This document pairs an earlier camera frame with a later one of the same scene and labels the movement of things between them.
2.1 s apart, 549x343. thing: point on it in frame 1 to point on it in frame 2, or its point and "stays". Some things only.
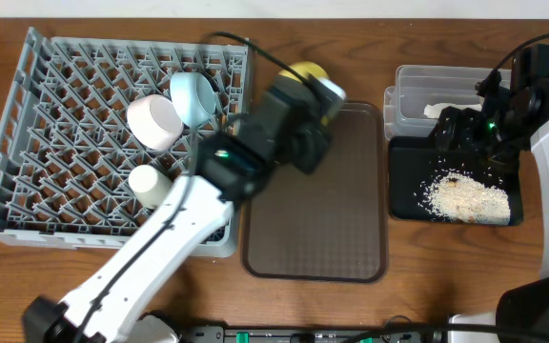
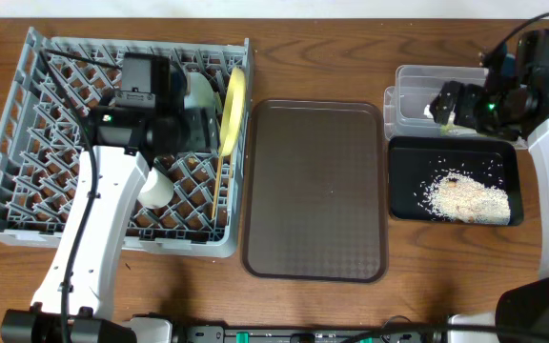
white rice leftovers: [466, 200] stays
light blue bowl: [193, 97] stays
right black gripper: [467, 120] to [468, 95]
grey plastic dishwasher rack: [60, 168] stays
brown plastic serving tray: [330, 226] stays
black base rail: [393, 333] stays
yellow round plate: [304, 69] to [233, 111]
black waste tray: [415, 163] stays
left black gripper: [310, 126] to [203, 131]
